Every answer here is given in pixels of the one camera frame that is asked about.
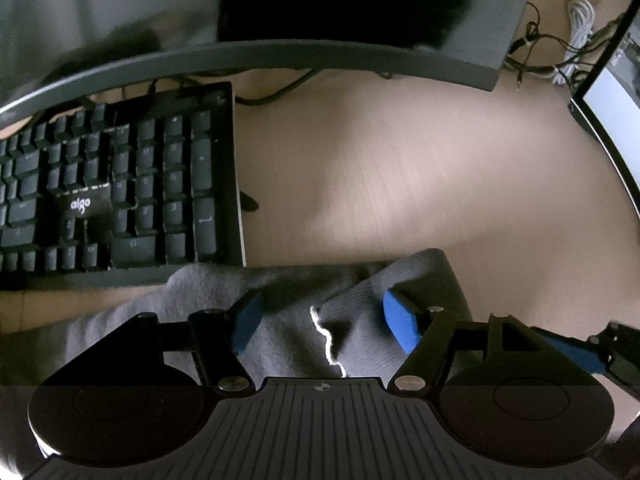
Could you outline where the tangle of dark cables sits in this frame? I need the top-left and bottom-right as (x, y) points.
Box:
(502, 0), (627, 92)

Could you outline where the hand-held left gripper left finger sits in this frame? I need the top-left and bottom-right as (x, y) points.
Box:
(109, 287), (267, 397)

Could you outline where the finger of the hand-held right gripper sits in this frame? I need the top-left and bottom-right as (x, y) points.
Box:
(529, 325), (609, 377)

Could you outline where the white power cable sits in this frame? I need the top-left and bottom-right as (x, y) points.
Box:
(552, 0), (604, 87)

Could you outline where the white drawstring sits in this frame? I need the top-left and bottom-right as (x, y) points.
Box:
(309, 305), (349, 379)

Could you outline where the grey garment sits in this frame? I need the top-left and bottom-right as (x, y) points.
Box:
(0, 247), (477, 480)

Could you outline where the black keyboard cable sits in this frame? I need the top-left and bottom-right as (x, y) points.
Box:
(234, 67), (322, 107)

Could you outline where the lit monitor with black frame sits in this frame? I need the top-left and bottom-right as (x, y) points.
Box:
(567, 0), (640, 202)

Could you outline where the large black monitor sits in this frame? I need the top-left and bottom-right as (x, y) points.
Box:
(0, 0), (544, 127)

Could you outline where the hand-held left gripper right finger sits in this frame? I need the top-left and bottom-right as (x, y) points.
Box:
(382, 287), (547, 397)

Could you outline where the black keyboard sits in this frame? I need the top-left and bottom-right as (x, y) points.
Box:
(0, 80), (249, 292)

